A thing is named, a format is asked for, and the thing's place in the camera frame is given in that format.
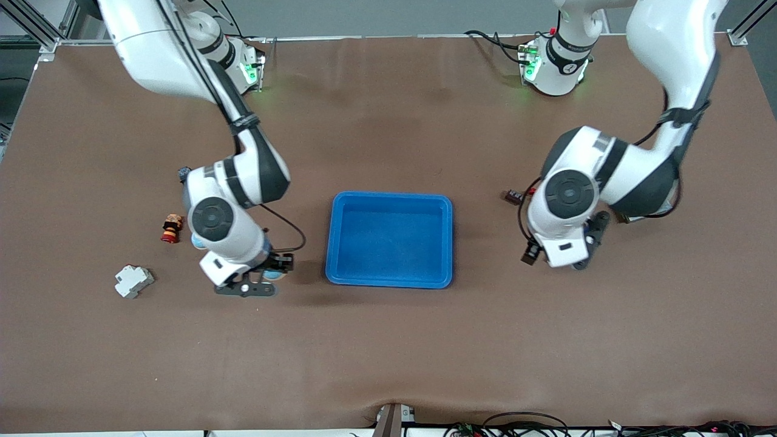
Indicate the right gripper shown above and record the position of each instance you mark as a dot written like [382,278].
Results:
[281,263]

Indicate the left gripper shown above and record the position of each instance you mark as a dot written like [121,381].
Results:
[532,252]

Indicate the light blue round bell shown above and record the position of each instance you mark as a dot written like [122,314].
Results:
[196,241]
[274,275]

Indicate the small black capacitor block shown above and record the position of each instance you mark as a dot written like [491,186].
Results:
[513,197]

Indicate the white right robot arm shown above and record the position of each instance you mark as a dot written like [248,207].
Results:
[212,218]

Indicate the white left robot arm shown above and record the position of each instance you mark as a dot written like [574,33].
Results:
[570,194]

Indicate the red emergency button orange body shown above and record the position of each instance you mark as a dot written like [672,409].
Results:
[172,227]

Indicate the blue plastic tray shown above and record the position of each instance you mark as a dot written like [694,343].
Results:
[388,243]

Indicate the red push button black body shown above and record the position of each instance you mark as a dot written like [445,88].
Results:
[182,175]

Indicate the white circuit breaker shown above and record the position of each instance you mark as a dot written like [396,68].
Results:
[133,281]

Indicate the brown table mat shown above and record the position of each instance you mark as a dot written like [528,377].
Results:
[388,352]

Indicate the green-lit base connector box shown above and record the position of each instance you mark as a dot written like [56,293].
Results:
[529,64]
[255,70]

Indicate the grey metal table bracket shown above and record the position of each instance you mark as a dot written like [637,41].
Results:
[391,422]

